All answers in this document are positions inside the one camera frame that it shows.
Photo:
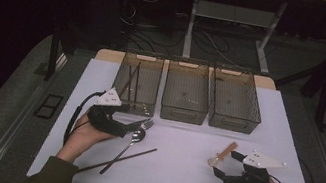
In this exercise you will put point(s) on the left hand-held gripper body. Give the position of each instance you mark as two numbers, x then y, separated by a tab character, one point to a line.
106	122

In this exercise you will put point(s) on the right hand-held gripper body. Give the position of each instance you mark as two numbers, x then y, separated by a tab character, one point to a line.
248	181

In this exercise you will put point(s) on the clear brown plastic bin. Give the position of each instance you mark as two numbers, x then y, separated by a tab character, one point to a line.
186	92
233	100
148	85

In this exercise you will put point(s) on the person's left hand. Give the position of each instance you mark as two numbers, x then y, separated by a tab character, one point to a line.
83	138

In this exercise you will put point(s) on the metal fork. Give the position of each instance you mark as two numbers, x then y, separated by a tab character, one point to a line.
142	121
147	124

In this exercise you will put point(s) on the grey metal desk frame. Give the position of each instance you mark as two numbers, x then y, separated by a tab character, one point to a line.
191	25

